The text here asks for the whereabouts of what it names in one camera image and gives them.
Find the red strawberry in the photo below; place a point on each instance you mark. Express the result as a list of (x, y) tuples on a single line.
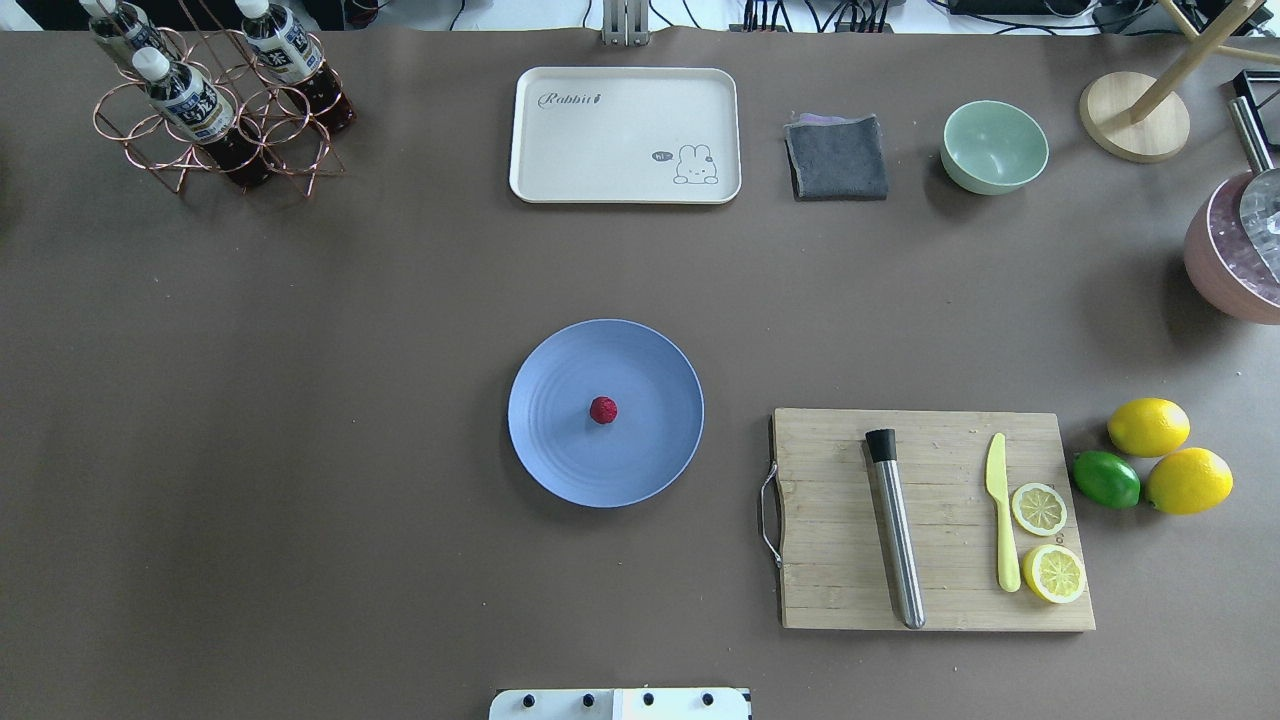
[(603, 410)]

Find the blue plate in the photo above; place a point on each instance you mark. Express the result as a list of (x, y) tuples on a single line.
[(653, 438)]

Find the cream rabbit tray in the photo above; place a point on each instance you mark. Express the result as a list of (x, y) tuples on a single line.
[(625, 135)]

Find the steel muddler black tip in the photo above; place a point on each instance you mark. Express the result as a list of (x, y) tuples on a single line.
[(904, 575)]

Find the grey folded cloth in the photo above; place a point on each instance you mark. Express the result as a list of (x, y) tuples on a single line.
[(837, 158)]

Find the wooden cutting board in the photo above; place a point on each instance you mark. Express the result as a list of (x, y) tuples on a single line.
[(835, 572)]

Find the green bowl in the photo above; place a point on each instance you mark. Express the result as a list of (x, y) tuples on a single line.
[(990, 147)]

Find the lemon slice thin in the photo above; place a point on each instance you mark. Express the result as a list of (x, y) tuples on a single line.
[(1039, 509)]

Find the yellow plastic knife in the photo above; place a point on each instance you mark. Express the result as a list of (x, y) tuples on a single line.
[(997, 487)]

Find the lemon half thick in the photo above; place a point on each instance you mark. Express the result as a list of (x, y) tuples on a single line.
[(1054, 573)]

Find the tea bottle lower left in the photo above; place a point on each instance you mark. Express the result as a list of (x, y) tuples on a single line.
[(293, 59)]

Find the tea bottle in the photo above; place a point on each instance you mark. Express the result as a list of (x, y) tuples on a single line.
[(199, 109), (121, 29), (293, 59)]

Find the green lime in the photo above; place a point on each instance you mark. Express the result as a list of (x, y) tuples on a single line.
[(1107, 479)]

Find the yellow lemon upper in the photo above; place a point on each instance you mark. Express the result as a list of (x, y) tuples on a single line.
[(1148, 427)]

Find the yellow lemon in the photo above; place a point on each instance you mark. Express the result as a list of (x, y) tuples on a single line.
[(1148, 427), (1189, 481)]

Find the tea bottle top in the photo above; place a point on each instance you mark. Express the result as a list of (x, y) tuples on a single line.
[(199, 109)]

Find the wooden cup stand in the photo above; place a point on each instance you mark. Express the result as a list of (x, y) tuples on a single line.
[(1140, 118)]

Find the yellow lemon lower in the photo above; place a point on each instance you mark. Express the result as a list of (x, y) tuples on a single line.
[(1189, 481)]

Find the pink bowl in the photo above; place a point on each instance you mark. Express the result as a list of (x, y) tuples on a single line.
[(1221, 260)]

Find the tea bottle lower right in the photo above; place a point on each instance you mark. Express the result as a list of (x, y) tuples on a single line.
[(121, 29)]

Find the steel ice scoop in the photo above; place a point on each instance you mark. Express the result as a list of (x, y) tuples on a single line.
[(1258, 208)]

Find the aluminium frame post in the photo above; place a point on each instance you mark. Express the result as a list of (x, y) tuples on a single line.
[(625, 23)]

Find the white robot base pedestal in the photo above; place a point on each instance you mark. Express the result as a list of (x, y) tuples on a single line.
[(623, 703)]

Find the copper wire bottle rack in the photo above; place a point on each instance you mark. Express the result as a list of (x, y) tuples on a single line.
[(246, 104)]

